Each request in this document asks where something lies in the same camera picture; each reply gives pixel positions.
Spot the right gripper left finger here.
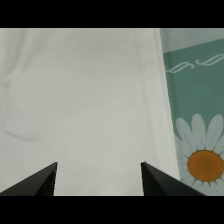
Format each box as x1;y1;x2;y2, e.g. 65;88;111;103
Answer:
0;161;58;197

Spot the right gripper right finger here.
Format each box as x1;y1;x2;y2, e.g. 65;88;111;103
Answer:
140;161;208;197

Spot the white T-shirt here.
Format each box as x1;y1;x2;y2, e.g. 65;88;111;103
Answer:
0;28;182;197

